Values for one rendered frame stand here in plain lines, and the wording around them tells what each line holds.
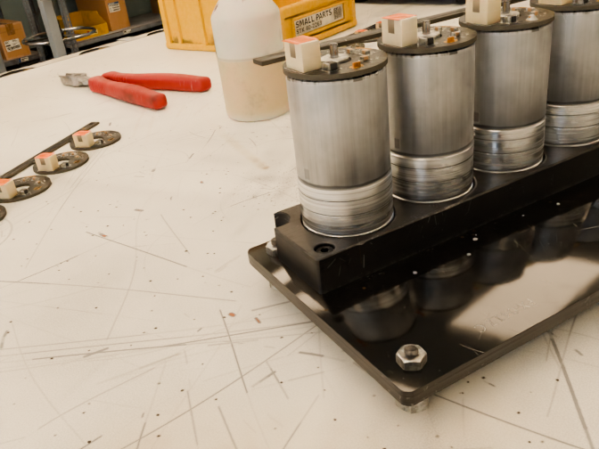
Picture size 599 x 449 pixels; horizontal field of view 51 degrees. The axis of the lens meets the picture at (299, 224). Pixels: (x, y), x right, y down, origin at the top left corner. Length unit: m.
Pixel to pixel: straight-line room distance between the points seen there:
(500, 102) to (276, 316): 0.08
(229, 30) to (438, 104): 0.16
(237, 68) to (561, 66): 0.16
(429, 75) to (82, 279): 0.12
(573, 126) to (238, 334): 0.12
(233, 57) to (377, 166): 0.17
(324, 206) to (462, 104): 0.04
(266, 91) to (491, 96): 0.15
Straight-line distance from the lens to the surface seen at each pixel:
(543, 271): 0.16
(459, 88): 0.16
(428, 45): 0.16
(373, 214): 0.16
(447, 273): 0.16
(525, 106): 0.18
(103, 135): 0.33
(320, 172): 0.15
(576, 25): 0.20
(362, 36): 0.18
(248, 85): 0.31
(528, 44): 0.18
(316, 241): 0.16
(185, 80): 0.39
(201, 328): 0.17
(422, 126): 0.16
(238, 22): 0.30
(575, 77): 0.20
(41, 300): 0.20
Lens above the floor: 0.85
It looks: 28 degrees down
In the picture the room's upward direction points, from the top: 7 degrees counter-clockwise
